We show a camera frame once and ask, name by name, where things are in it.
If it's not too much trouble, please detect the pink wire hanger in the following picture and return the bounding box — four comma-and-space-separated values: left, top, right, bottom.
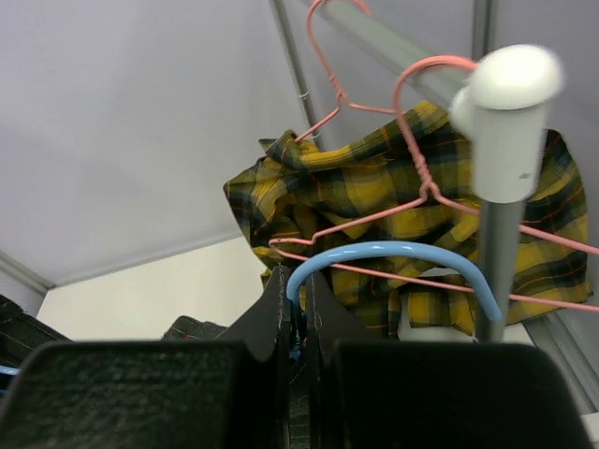
268, 54, 599, 313
295, 0, 395, 143

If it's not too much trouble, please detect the dark green striped shirt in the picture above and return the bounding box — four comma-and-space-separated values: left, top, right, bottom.
0, 294, 313, 449

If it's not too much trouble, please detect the grey clothes rack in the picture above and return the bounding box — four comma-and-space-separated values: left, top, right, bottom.
270, 1, 598, 415

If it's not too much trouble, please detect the blue wire hanger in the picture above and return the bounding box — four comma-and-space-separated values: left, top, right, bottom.
0, 240, 504, 380

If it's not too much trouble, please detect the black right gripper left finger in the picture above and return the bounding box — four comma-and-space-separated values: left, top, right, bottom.
0, 264, 294, 449

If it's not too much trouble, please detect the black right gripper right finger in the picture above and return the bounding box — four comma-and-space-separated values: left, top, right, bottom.
305, 273, 592, 448

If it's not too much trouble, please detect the yellow plaid shirt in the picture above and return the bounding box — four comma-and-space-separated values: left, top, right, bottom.
223, 98, 595, 340

